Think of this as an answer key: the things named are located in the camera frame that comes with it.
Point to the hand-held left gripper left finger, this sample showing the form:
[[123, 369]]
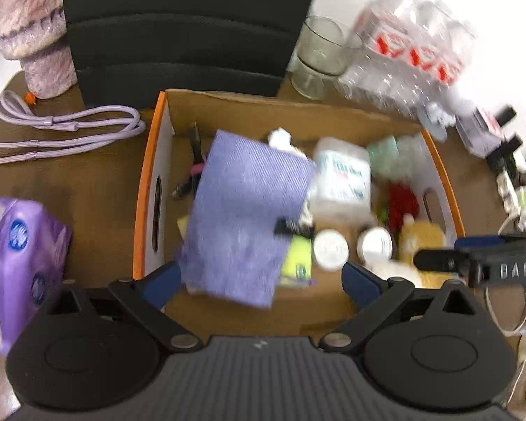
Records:
[[162, 283]]

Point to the white paper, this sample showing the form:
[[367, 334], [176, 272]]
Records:
[[280, 138]]

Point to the black paper bag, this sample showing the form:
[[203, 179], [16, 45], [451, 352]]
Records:
[[179, 17]]

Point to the mottled purple vase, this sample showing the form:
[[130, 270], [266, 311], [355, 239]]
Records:
[[30, 22]]

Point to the white power strip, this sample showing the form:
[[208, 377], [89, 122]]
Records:
[[510, 184]]

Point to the red artificial rose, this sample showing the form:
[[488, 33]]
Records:
[[401, 204]]

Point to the clear glass cup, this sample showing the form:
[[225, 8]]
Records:
[[320, 52]]

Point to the red cardboard box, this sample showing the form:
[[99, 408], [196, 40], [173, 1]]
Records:
[[228, 311]]

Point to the clear water bottle red label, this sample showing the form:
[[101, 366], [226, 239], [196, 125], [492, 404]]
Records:
[[377, 44], [416, 57], [451, 65]]

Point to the white round disc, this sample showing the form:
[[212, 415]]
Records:
[[331, 250]]

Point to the grey metal tin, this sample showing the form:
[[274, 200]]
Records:
[[477, 136]]

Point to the green tissue packet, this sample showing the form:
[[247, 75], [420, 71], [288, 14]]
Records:
[[296, 258]]

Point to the iridescent plastic bag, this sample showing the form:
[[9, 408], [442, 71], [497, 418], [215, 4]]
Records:
[[394, 153]]

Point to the white and yellow plush hamster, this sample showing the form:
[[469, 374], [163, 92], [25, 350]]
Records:
[[421, 239]]

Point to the purple tissue pack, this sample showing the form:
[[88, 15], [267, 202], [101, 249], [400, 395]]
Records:
[[30, 250]]

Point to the yellow eraser block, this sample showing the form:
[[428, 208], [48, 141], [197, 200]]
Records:
[[183, 226]]

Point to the white round lid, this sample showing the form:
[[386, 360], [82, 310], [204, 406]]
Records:
[[375, 245]]

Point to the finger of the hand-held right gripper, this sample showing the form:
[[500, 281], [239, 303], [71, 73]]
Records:
[[438, 261]]

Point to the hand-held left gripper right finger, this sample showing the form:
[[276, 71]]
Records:
[[361, 283]]

